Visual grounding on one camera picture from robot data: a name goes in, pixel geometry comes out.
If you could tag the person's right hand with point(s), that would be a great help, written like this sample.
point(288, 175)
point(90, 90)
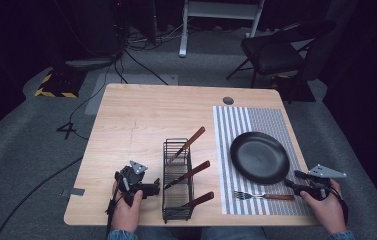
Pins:
point(326, 213)

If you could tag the grey tape strip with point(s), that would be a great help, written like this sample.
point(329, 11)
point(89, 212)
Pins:
point(76, 191)

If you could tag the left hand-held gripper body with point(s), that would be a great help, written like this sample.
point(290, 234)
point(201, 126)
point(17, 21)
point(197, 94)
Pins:
point(130, 180)

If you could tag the white desk frame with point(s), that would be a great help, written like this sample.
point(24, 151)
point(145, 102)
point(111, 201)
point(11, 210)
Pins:
point(216, 10)

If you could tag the striped woven placemat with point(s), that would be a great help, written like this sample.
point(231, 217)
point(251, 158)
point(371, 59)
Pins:
point(269, 120)

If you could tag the black stand base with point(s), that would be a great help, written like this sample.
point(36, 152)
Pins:
point(296, 90)

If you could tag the black round plate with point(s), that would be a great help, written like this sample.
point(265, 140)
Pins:
point(259, 156)

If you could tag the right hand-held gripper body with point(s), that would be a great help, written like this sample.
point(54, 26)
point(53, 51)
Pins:
point(322, 181)

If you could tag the yellow-black striped stand base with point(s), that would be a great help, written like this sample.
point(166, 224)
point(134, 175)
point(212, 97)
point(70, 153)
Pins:
point(59, 87)

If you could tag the person's left hand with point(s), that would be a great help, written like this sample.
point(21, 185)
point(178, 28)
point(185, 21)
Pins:
point(126, 215)

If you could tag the black folding chair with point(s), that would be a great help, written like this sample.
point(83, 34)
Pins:
point(272, 53)

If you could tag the black tape floor mark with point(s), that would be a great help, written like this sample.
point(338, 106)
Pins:
point(66, 129)

